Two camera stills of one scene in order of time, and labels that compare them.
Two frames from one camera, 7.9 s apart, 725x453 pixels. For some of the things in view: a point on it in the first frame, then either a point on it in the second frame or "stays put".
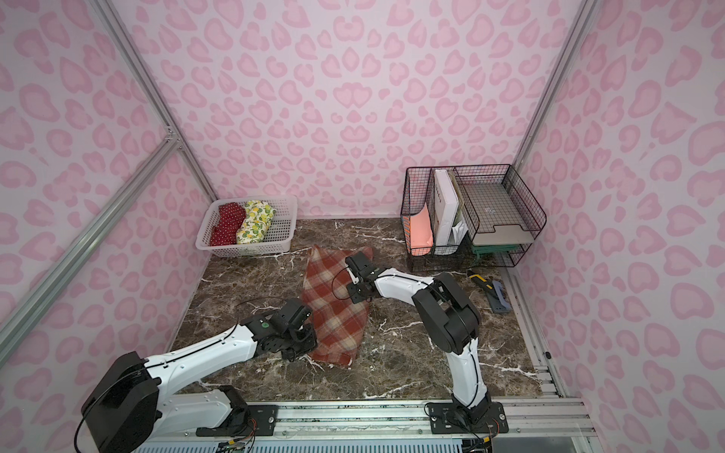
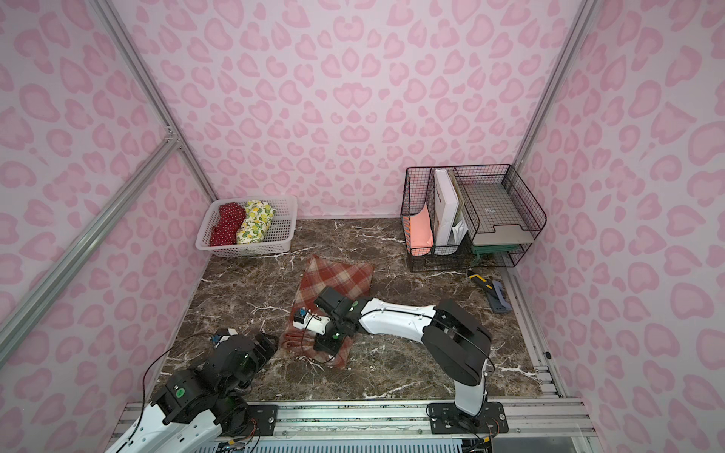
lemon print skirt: (257, 219) stays put
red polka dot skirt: (231, 216) stays put
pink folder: (421, 233) stays put
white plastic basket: (247, 226) stays put
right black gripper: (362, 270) to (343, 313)
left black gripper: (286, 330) to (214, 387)
